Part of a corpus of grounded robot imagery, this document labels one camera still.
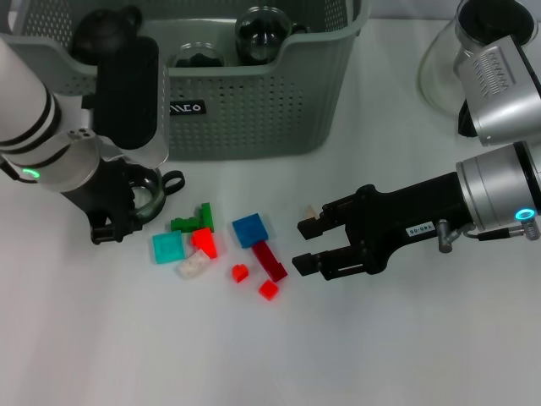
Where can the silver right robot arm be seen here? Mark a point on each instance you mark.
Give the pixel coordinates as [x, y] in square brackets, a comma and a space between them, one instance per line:
[494, 118]

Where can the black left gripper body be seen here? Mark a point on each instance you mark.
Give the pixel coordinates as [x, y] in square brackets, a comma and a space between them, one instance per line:
[105, 190]

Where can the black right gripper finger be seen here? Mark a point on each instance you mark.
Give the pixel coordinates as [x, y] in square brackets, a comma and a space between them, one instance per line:
[310, 230]
[308, 265]

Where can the dark clay teapot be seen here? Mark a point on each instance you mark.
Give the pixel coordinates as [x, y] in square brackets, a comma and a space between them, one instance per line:
[101, 29]

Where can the white toy brick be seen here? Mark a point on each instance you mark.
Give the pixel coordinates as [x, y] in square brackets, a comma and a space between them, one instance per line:
[192, 266]

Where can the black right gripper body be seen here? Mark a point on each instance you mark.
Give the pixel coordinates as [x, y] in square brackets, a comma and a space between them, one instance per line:
[401, 220]

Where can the teal square toy plate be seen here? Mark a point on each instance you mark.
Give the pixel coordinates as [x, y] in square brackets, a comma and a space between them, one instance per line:
[169, 248]

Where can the dark red long brick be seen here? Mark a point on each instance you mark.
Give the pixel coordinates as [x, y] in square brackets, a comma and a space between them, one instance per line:
[270, 264]

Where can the dark green toy brick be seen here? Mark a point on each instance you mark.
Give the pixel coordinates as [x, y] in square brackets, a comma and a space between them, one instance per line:
[184, 223]

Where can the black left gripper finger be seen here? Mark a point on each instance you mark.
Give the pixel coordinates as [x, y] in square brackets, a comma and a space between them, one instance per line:
[107, 234]
[141, 175]

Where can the orange-red wedge toy brick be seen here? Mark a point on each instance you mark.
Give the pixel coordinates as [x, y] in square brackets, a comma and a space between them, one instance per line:
[205, 241]

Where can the small red square brick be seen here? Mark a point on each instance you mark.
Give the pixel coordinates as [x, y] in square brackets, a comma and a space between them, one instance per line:
[268, 290]

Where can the small red notched brick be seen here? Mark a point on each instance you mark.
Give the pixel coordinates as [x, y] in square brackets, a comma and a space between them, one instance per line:
[240, 274]

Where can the grey-green perforated storage bin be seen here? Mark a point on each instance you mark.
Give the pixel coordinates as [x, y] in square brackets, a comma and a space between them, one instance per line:
[274, 110]

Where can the translucent beige toy brick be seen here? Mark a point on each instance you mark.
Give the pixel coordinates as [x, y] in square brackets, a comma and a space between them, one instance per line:
[309, 211]

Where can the blue square toy plate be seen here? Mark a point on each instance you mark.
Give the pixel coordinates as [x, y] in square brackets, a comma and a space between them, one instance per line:
[250, 230]

